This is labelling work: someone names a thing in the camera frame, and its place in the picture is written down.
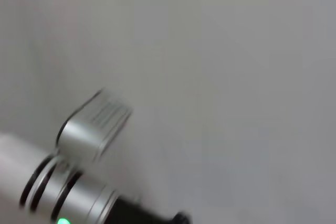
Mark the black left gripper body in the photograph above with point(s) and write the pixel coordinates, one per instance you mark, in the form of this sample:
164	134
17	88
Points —
147	214

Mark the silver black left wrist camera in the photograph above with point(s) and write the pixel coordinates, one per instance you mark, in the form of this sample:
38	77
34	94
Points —
92	127

